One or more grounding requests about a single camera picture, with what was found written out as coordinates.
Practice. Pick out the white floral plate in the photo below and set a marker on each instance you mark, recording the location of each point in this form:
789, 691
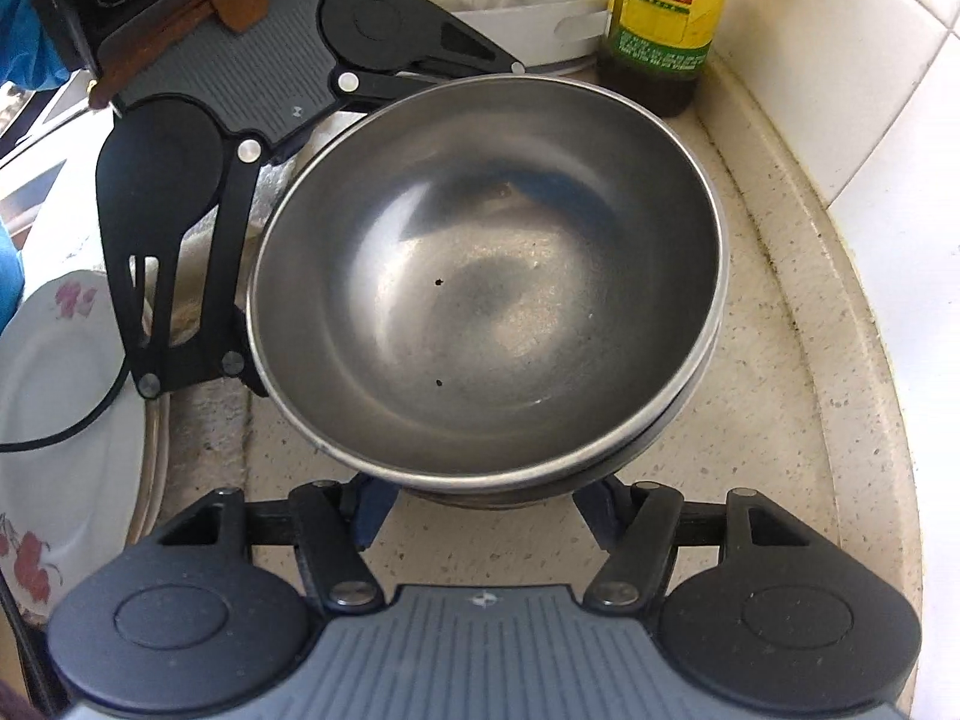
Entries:
60, 390
156, 465

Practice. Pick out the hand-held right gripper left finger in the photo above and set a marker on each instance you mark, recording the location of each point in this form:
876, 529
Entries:
371, 514

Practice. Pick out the glass oil bottle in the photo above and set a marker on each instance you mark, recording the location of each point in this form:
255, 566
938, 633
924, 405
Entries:
667, 22

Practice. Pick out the person's blue clothing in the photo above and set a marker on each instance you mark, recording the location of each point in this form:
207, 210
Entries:
6, 277

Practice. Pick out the stainless steel bowl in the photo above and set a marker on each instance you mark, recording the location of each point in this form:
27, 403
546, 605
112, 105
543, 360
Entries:
487, 277
487, 501

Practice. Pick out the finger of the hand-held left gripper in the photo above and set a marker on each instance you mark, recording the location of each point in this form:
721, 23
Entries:
487, 61
225, 277

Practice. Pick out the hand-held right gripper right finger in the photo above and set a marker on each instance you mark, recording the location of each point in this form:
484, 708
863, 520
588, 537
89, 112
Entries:
600, 514

